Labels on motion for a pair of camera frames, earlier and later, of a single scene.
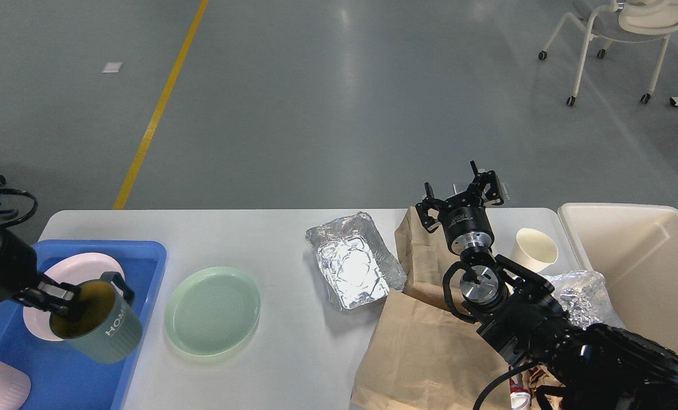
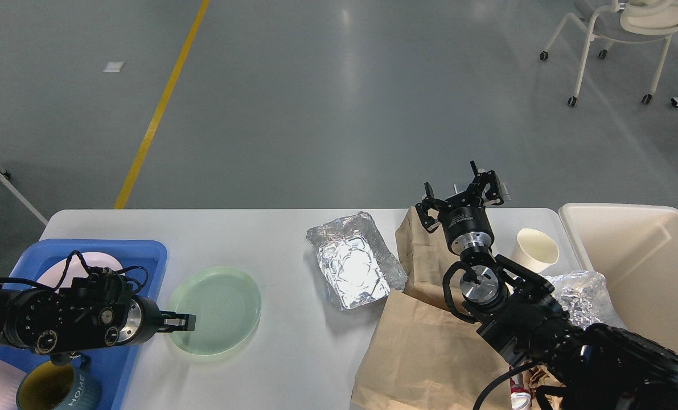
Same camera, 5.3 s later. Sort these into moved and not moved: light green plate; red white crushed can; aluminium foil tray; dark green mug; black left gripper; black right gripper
Moved: dark green mug; black left gripper
Not moved: aluminium foil tray; black right gripper; light green plate; red white crushed can
